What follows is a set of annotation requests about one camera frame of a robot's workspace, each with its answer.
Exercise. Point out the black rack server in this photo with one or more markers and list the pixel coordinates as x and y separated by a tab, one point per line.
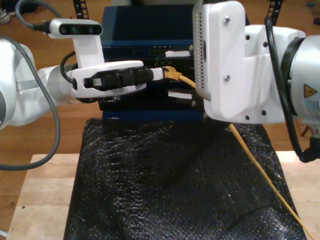
186	65

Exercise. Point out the dark blue flat rack unit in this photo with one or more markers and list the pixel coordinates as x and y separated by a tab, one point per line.
150	115

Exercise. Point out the black textured bubble mat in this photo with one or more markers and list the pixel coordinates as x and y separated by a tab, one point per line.
150	187

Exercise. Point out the small blue object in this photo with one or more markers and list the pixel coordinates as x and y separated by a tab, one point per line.
310	4

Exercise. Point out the blue network switch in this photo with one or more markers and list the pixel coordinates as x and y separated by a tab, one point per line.
150	25

